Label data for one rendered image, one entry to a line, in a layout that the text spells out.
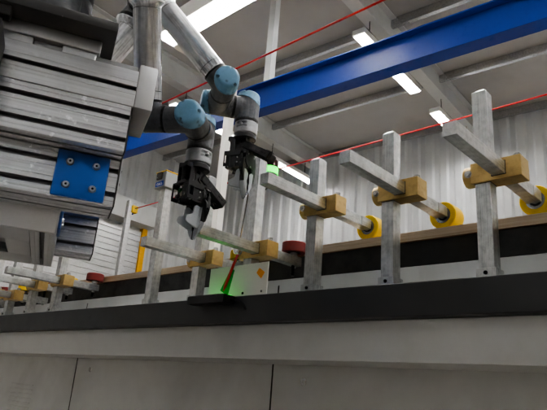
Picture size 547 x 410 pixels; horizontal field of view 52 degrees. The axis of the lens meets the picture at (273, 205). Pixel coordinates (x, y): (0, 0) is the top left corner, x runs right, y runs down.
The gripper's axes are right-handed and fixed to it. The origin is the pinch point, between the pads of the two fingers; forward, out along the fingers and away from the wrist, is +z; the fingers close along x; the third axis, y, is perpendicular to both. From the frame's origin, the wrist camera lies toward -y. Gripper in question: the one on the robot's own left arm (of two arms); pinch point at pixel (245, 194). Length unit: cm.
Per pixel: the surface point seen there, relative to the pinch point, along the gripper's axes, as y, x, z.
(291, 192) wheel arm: -22.6, 18.2, 7.5
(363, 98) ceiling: 127, -626, -396
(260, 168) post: -1.1, -6.6, -11.2
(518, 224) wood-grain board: -77, -1, 13
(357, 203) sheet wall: 179, -804, -282
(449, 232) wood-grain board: -60, -7, 12
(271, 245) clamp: -8.1, -4.7, 15.3
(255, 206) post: -0.6, -6.5, 1.8
